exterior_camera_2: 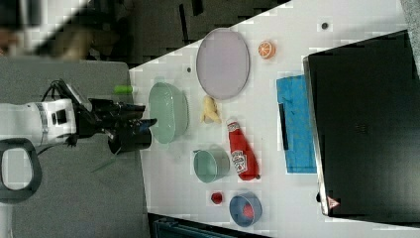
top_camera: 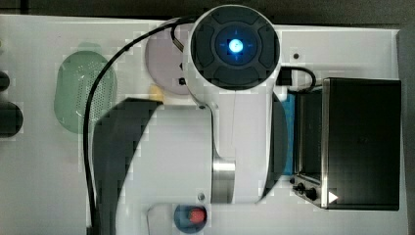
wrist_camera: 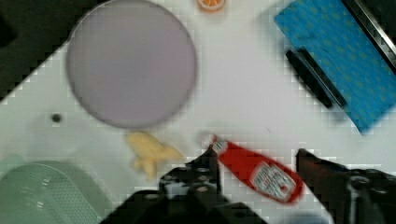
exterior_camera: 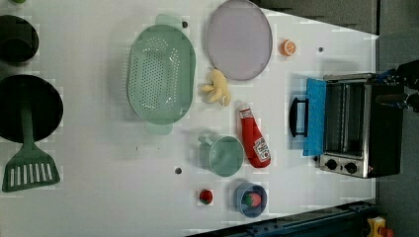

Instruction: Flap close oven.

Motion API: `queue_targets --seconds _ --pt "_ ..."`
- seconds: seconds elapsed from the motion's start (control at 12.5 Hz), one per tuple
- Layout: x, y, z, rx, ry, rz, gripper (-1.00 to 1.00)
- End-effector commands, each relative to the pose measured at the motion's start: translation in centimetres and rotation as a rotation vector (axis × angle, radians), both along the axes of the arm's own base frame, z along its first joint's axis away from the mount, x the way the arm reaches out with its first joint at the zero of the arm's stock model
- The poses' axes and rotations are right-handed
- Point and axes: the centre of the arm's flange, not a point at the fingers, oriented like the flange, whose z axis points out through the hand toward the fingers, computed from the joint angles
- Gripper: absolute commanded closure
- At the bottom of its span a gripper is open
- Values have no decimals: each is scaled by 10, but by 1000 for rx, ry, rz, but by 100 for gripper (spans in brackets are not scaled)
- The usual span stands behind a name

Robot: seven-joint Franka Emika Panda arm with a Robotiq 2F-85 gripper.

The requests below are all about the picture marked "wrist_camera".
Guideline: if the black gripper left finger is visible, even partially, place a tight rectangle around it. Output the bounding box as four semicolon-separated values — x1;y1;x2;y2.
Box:
159;146;222;200

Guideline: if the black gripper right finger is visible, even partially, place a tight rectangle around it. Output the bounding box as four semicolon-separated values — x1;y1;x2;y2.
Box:
296;148;396;224

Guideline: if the yellow toy banana bunch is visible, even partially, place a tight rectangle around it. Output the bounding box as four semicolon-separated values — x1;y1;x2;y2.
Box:
126;132;184;181

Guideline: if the red ketchup bottle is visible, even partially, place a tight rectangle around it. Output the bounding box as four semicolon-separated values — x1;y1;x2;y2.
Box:
209;135;304;204

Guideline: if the purple round plate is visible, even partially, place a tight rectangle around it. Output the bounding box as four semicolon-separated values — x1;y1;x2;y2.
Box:
65;0;198;129

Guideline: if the green plastic colander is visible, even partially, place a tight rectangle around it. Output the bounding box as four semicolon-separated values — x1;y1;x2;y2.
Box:
0;155;111;224

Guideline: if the orange slice toy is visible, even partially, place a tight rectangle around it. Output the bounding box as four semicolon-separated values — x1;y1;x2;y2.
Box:
196;0;226;12

